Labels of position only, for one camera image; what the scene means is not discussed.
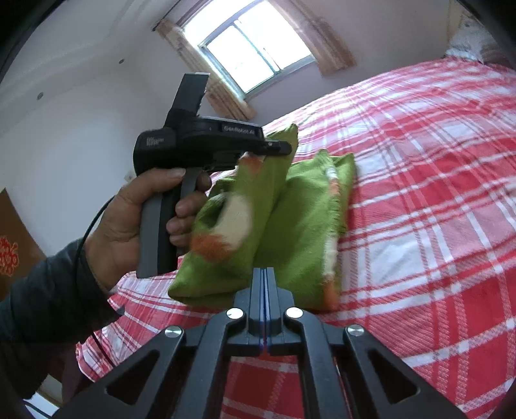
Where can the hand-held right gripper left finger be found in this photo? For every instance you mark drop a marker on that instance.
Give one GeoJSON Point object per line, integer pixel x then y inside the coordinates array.
{"type": "Point", "coordinates": [256, 300]}

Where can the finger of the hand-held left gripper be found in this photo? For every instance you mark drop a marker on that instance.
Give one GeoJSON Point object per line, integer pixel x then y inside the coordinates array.
{"type": "Point", "coordinates": [280, 148]}

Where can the red plaid bed sheet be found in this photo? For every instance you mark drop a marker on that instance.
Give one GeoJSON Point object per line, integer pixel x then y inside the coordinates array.
{"type": "Point", "coordinates": [423, 201]}

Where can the wall socket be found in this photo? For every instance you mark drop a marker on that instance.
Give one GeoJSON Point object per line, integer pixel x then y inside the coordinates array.
{"type": "Point", "coordinates": [129, 176]}

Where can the green knitted sweater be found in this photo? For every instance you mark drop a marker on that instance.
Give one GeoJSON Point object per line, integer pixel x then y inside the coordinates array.
{"type": "Point", "coordinates": [298, 225]}

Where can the striped pillow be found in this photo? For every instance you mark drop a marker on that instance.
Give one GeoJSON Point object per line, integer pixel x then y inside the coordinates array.
{"type": "Point", "coordinates": [467, 42]}

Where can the red paper decoration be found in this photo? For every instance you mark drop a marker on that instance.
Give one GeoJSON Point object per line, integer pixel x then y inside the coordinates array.
{"type": "Point", "coordinates": [7, 256]}

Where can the beige patterned curtain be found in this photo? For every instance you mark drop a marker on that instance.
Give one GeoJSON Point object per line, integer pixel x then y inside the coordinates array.
{"type": "Point", "coordinates": [326, 36]}
{"type": "Point", "coordinates": [229, 98]}

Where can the brown wooden door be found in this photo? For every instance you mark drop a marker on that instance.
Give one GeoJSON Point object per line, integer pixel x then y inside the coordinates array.
{"type": "Point", "coordinates": [24, 225]}

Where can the person's left forearm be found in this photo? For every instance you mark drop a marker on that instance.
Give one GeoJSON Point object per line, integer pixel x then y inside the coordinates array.
{"type": "Point", "coordinates": [40, 306]}

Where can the person's left hand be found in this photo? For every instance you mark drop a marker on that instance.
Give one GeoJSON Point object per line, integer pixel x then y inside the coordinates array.
{"type": "Point", "coordinates": [117, 225]}

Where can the window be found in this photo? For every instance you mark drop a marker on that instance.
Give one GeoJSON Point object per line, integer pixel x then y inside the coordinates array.
{"type": "Point", "coordinates": [250, 44]}

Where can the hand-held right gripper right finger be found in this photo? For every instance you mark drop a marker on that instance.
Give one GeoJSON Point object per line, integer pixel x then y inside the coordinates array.
{"type": "Point", "coordinates": [271, 300]}

